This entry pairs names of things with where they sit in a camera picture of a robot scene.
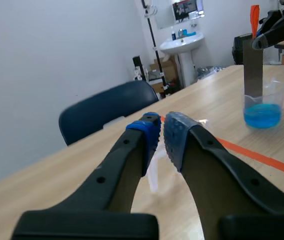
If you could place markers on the clear beaker with blue liquid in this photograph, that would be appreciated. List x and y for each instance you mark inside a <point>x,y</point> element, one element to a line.
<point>263,115</point>

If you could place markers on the black pole stand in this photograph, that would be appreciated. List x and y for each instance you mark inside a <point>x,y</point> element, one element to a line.
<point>155,47</point>

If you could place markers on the wall mirror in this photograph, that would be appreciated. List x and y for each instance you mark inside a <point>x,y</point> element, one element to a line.
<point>179,11</point>

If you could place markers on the grey metal plate orange strip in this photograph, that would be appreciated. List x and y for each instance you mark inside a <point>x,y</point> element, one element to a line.
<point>253,72</point>

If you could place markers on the dark blue chair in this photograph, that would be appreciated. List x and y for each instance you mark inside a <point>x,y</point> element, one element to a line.
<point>106,107</point>

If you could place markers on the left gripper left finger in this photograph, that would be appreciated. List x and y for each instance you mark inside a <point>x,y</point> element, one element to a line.
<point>121,170</point>

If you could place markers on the brown cardboard box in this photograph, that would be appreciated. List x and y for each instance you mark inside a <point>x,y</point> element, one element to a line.
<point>166,71</point>

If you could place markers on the black case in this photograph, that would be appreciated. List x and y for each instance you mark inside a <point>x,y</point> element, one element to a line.
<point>238,50</point>

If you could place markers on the white wash basin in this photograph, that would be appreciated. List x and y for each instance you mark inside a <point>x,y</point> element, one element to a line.
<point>183,43</point>

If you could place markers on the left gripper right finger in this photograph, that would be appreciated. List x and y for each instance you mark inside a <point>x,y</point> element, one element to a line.
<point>222,175</point>

